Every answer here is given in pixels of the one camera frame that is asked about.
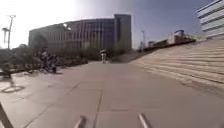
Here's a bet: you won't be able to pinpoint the person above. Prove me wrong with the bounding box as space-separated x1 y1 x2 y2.
99 49 108 64

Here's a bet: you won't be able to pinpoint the grey paved plaza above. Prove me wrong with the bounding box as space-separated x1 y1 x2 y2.
0 60 224 128

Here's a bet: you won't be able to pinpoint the large dark glass building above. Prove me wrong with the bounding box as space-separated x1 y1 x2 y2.
28 13 133 56

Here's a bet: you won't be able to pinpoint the robot's own part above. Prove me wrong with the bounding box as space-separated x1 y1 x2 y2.
73 115 87 128
138 113 151 128

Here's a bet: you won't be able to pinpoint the row of parked bicycles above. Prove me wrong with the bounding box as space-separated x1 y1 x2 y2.
0 49 89 81

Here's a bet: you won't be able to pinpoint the low building with blue top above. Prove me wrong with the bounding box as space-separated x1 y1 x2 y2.
148 29 197 49

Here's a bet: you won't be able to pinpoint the wide stone steps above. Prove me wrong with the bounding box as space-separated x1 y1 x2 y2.
131 39 224 93

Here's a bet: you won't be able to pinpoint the tall lamp pole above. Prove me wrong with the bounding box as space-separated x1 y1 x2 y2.
1 14 17 51

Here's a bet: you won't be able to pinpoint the white building with horizontal bands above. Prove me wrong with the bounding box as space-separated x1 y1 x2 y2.
195 0 224 41

